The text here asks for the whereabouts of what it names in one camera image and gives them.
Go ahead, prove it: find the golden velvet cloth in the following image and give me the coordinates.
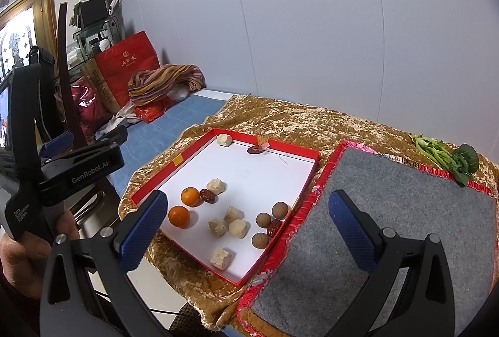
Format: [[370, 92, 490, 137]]
[[119, 94, 499, 332]]

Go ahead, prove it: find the brown patterned paper bag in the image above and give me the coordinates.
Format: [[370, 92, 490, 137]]
[[80, 60, 121, 115]]

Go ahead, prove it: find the red cardboard box tray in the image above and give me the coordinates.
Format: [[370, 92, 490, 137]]
[[130, 128, 320, 287]]

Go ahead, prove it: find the beige pastry piece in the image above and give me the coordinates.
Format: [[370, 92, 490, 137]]
[[208, 219, 229, 238], [206, 178, 226, 195], [228, 219, 250, 239], [223, 205, 243, 223], [210, 247, 236, 269]]

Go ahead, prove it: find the red paper bag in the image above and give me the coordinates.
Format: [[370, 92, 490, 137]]
[[95, 30, 160, 106]]

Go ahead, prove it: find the grey felt mat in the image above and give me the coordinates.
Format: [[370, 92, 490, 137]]
[[236, 140, 499, 337]]

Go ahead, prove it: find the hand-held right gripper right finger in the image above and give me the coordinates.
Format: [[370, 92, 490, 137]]
[[328, 190, 458, 337]]

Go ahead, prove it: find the orange mandarin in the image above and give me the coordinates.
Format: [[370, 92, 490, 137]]
[[180, 187, 201, 207], [168, 205, 191, 229]]

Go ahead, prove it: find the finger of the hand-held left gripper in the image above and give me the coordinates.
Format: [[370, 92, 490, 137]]
[[39, 132, 75, 158], [91, 125, 129, 151]]

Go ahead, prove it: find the black cable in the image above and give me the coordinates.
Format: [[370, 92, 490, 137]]
[[90, 292, 184, 316]]

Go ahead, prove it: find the glass shelf rack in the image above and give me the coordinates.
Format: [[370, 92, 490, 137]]
[[72, 19, 121, 59]]

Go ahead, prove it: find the white crumpled cloth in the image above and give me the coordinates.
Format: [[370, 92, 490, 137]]
[[95, 103, 137, 139]]

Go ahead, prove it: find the black box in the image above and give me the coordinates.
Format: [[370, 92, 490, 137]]
[[78, 0, 112, 28]]

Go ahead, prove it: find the person's left forearm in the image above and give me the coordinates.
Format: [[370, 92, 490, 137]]
[[0, 278, 43, 337]]

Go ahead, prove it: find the person's left hand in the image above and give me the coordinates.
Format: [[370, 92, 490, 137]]
[[0, 210, 80, 299]]

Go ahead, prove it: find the green leafy vegetable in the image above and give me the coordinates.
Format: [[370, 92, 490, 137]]
[[412, 133, 480, 187]]

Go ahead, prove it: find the striped knitted scarf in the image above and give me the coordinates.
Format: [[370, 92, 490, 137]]
[[128, 64, 205, 108]]

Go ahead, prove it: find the wooden door with glass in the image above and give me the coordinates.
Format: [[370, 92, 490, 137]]
[[0, 0, 57, 88]]

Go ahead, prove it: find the blue quilted mattress pad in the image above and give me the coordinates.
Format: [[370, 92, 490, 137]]
[[94, 88, 235, 205]]

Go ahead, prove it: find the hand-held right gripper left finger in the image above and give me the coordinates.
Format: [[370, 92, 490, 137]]
[[37, 190, 172, 337]]

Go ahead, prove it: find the dark red plastic bag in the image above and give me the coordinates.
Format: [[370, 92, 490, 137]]
[[70, 78, 112, 131]]

